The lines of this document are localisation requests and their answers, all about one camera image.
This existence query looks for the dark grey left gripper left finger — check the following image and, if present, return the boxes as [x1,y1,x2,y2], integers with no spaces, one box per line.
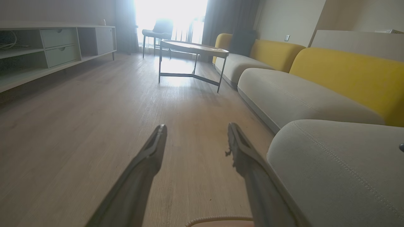
[85,124,168,227]

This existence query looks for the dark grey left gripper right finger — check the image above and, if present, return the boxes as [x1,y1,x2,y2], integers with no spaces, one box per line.
[225,122,311,227]

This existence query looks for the white woven-rim laundry basket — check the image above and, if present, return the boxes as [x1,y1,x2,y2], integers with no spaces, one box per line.
[186,215,255,227]

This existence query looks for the grey backless sofa seat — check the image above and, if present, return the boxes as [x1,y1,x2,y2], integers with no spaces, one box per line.
[267,119,404,227]

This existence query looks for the grey sofa module, yellow backrest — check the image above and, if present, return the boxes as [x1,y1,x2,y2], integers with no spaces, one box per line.
[212,33,306,89]
[237,47,404,133]

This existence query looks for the round coffee table, metal legs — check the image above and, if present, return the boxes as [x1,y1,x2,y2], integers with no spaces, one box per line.
[158,39,230,94]

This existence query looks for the white low TV cabinet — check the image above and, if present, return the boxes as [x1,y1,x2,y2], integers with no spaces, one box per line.
[0,22,117,93]

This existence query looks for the dark cushion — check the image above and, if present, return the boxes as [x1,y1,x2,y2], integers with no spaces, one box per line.
[228,29,257,57]

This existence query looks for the grey upholstered chair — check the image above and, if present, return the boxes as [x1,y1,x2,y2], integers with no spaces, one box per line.
[142,18,174,60]

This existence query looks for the dark curtain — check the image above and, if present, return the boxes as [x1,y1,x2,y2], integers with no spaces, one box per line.
[202,0,261,48]
[114,0,140,55]

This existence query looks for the white cable in cabinet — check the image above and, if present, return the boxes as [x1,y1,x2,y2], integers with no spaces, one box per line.
[0,31,29,50]

